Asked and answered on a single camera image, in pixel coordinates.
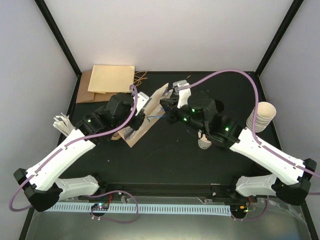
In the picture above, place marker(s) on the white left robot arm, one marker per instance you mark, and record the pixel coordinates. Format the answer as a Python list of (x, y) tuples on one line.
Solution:
[(42, 184)]

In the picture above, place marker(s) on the white wrapped stirrers bundle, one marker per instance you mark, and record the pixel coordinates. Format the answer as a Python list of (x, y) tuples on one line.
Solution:
[(63, 124)]

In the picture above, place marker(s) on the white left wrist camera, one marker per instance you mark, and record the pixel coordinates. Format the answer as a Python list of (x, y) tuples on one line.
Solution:
[(142, 101)]

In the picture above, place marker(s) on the stack of white paper cups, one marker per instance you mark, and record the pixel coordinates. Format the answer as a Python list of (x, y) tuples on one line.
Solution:
[(265, 114)]

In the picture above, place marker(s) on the stack of black lids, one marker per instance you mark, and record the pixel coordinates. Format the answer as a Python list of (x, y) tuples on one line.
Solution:
[(219, 106)]

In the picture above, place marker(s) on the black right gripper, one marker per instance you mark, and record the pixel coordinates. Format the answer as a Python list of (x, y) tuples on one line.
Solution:
[(171, 117)]

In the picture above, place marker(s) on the light blue slotted cable duct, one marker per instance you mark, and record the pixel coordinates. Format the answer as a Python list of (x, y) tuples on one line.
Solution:
[(131, 208)]

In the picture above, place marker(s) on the black corner frame post left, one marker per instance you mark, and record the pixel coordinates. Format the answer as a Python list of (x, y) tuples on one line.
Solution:
[(48, 17)]

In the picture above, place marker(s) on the brown pulp cup carrier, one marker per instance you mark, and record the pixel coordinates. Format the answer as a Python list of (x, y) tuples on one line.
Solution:
[(115, 136)]

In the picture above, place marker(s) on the brown kraft paper bag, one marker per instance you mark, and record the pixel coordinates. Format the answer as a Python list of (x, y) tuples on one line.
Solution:
[(85, 96)]

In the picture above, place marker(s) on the light tan paper bag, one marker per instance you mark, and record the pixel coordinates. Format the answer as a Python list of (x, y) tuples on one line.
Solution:
[(111, 78)]

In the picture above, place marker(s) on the black corner frame post right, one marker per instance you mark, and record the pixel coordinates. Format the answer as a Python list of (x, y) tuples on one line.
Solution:
[(283, 27)]

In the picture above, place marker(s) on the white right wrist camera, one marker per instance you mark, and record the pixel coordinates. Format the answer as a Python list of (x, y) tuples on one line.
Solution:
[(183, 89)]

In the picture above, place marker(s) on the blue checkered paper bag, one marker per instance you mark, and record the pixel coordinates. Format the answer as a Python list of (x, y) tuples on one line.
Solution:
[(153, 112)]

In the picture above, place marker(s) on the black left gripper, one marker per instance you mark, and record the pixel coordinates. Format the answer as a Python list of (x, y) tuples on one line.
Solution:
[(136, 125)]

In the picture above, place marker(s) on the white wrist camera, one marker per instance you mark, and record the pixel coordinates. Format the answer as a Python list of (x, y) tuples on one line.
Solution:
[(183, 89), (142, 101)]

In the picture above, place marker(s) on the black corner frame post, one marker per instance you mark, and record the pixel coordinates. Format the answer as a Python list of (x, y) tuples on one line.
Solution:
[(283, 27), (48, 17)]

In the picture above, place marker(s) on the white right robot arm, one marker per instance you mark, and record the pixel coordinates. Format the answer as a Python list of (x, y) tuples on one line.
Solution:
[(289, 177)]

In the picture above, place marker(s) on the small electronics board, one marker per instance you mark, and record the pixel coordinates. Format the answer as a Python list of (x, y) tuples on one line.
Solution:
[(100, 207)]

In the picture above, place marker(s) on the white paper coffee cup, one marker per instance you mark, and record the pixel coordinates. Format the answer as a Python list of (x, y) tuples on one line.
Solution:
[(203, 142)]

